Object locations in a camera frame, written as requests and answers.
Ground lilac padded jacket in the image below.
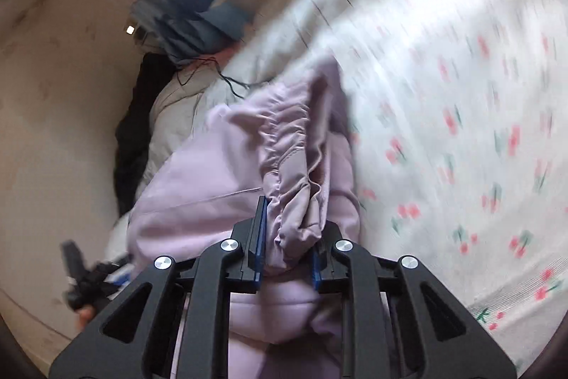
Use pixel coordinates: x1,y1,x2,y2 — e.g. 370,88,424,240
127,58,360,378

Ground blue cartoon curtain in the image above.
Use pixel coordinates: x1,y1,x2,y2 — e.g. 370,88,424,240
131,0,253,66

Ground white cherry print duvet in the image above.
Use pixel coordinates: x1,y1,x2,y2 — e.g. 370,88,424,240
136,0,567,378

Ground black garment by wall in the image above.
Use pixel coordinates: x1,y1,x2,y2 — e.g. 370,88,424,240
113,53,177,216

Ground thin black cable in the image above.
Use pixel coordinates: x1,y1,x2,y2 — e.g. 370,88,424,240
174,55,272,100

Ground wall socket plate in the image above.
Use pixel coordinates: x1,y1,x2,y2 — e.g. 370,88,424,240
125,24,137,36

